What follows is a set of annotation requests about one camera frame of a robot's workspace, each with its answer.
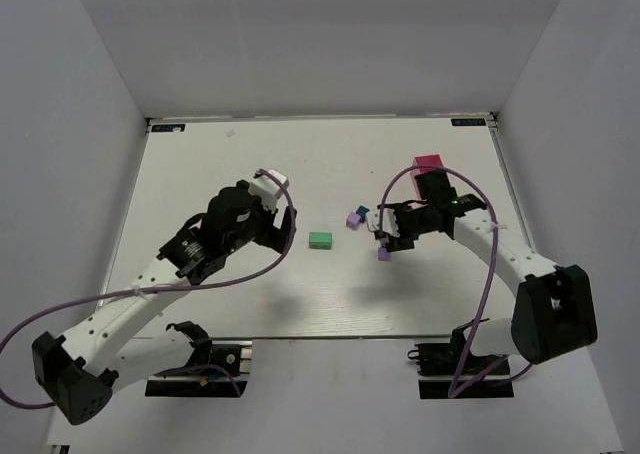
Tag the pink plastic box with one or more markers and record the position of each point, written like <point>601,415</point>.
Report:
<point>427,166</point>

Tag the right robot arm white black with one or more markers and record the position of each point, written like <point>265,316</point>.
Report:
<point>553,312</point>

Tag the left blue table label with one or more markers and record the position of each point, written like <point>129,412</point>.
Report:
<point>168,128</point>

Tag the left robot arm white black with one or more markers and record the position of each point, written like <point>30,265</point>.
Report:
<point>83,367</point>

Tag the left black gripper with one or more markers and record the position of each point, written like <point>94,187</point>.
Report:
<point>273,231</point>

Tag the right blue table label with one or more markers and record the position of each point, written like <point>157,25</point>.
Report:
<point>468,122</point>

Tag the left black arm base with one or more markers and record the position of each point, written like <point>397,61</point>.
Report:
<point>215,369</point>

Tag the dark blue cube block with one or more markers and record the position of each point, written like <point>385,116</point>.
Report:
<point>362,212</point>

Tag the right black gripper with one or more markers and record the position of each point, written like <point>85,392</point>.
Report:
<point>401,225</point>

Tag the small purple cube block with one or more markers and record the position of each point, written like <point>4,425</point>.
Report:
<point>383,255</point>

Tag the blue table label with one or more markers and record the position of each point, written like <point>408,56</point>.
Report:
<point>168,128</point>
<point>468,122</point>

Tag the green wood block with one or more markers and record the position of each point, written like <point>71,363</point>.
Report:
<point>320,240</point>

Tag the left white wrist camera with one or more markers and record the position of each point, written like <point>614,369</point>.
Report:
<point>269,188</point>

